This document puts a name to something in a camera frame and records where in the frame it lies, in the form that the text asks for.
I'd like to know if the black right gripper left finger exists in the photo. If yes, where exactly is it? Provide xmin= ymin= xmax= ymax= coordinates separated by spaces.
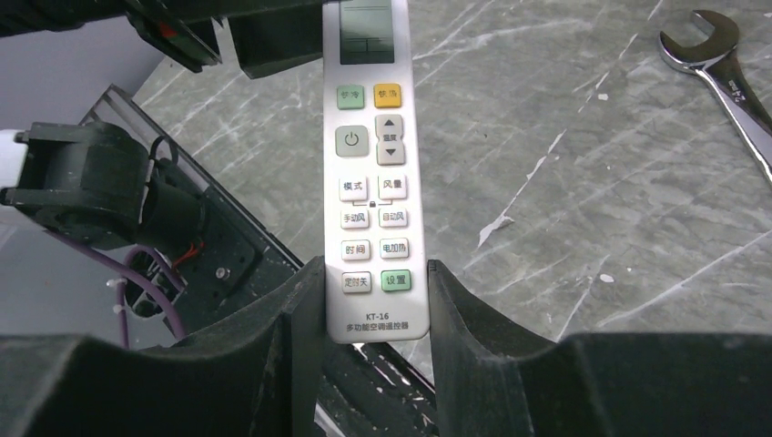
xmin=1 ymin=257 xmax=325 ymax=436

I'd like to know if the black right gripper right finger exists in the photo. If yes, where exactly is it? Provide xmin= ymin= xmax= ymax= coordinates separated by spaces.
xmin=428 ymin=260 xmax=771 ymax=436

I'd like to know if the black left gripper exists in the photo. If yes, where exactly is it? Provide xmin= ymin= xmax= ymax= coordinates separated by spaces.
xmin=1 ymin=0 xmax=323 ymax=79

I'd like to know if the white air conditioner remote control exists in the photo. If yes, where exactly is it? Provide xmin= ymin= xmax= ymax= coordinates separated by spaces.
xmin=322 ymin=0 xmax=430 ymax=344

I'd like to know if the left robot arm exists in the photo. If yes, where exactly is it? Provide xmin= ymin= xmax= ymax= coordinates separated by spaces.
xmin=1 ymin=1 xmax=322 ymax=331

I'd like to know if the silver combination wrench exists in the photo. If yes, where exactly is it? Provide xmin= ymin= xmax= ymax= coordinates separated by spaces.
xmin=657 ymin=9 xmax=771 ymax=181

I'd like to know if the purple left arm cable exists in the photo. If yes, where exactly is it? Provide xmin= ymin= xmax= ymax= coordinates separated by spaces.
xmin=47 ymin=231 xmax=188 ymax=350

